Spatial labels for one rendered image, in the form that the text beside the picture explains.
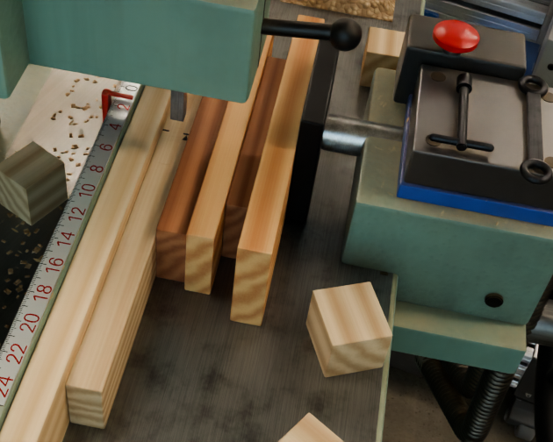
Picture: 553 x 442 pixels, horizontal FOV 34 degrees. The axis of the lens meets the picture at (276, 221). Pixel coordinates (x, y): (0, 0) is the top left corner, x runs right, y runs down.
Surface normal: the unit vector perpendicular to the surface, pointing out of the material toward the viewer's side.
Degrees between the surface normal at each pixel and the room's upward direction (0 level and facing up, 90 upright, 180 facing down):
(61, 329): 0
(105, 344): 0
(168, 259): 90
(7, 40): 90
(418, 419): 0
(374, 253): 90
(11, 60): 90
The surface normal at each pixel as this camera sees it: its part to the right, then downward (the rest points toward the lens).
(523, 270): -0.17, 0.72
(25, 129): 0.10, -0.66
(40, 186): 0.80, 0.50
